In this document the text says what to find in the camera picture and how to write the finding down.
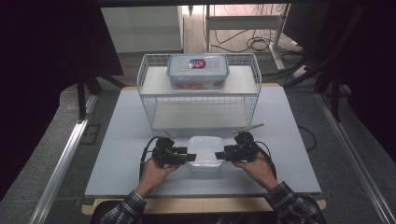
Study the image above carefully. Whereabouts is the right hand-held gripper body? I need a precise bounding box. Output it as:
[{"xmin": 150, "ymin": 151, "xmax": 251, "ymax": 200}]
[{"xmin": 223, "ymin": 122, "xmax": 265, "ymax": 163}]

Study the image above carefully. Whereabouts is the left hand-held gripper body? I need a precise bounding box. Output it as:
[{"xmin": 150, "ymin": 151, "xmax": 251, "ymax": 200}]
[{"xmin": 150, "ymin": 131, "xmax": 189, "ymax": 169}]

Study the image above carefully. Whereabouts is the white square plastic container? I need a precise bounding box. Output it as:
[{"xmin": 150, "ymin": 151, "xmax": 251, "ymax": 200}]
[{"xmin": 185, "ymin": 134, "xmax": 226, "ymax": 175}]

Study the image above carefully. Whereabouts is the white wire two-tier rack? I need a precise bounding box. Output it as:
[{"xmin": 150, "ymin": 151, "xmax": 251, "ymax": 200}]
[{"xmin": 136, "ymin": 52, "xmax": 262, "ymax": 132}]

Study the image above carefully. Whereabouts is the clear rectangular container blue-rimmed lid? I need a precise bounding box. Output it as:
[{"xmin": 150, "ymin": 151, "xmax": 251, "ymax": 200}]
[{"xmin": 165, "ymin": 52, "xmax": 231, "ymax": 92}]

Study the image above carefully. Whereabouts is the person's left hand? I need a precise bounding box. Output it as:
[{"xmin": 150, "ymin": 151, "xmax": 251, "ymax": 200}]
[{"xmin": 135, "ymin": 156, "xmax": 182, "ymax": 199}]

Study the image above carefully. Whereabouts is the person's right hand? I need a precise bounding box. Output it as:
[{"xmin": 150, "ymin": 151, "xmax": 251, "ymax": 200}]
[{"xmin": 231, "ymin": 151, "xmax": 280, "ymax": 192}]

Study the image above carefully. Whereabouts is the white power strip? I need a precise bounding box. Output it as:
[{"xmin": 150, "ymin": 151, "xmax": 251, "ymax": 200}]
[{"xmin": 291, "ymin": 64, "xmax": 310, "ymax": 79}]

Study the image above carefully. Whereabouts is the black metal stand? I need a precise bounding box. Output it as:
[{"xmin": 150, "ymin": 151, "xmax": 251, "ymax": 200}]
[
  {"xmin": 282, "ymin": 4, "xmax": 368, "ymax": 123},
  {"xmin": 76, "ymin": 65, "xmax": 129, "ymax": 121}
]

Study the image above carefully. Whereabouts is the white panel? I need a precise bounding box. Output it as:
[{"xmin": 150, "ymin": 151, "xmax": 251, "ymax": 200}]
[{"xmin": 100, "ymin": 5, "xmax": 184, "ymax": 54}]

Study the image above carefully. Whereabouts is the black curtain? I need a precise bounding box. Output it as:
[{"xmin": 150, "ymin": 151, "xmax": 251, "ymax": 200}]
[
  {"xmin": 281, "ymin": 0, "xmax": 396, "ymax": 155},
  {"xmin": 0, "ymin": 0, "xmax": 125, "ymax": 202}
]

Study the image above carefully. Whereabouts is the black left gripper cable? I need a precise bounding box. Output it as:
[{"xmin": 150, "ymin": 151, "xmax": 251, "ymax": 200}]
[{"xmin": 138, "ymin": 135, "xmax": 159, "ymax": 182}]

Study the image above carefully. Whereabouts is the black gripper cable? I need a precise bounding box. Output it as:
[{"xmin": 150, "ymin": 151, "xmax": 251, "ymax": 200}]
[
  {"xmin": 138, "ymin": 135, "xmax": 159, "ymax": 182},
  {"xmin": 253, "ymin": 140, "xmax": 278, "ymax": 181}
]

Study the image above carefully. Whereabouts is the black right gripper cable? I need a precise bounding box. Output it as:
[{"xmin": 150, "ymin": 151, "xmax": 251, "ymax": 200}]
[{"xmin": 253, "ymin": 140, "xmax": 278, "ymax": 181}]

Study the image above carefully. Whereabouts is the black cable loop on floor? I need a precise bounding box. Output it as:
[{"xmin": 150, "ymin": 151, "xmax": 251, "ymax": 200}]
[{"xmin": 297, "ymin": 124, "xmax": 318, "ymax": 152}]

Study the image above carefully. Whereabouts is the aluminium rail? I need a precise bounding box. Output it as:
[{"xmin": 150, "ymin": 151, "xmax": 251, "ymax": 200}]
[
  {"xmin": 28, "ymin": 93, "xmax": 99, "ymax": 224},
  {"xmin": 313, "ymin": 92, "xmax": 396, "ymax": 224}
]

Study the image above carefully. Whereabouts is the bundle of black floor cables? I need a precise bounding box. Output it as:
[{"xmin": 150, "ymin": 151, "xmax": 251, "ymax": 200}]
[{"xmin": 210, "ymin": 27, "xmax": 304, "ymax": 54}]

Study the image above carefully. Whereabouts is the white metal desk frame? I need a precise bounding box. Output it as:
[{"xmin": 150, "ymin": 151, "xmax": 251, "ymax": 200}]
[{"xmin": 204, "ymin": 3, "xmax": 292, "ymax": 72}]

